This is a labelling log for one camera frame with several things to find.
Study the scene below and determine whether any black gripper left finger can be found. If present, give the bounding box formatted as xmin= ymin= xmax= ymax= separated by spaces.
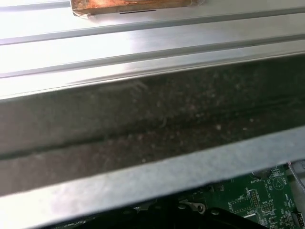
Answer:
xmin=100 ymin=211 xmax=173 ymax=229

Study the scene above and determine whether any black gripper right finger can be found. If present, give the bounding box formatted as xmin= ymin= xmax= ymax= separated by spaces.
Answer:
xmin=171 ymin=207 xmax=262 ymax=229

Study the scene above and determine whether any green motherboard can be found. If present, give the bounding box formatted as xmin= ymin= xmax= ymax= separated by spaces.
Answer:
xmin=52 ymin=164 xmax=294 ymax=229

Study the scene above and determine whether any black open PC case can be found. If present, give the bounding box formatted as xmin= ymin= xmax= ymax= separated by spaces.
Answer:
xmin=0 ymin=51 xmax=305 ymax=229

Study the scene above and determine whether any brown wooden base plate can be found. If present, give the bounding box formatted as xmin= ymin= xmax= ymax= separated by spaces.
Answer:
xmin=70 ymin=0 xmax=207 ymax=19

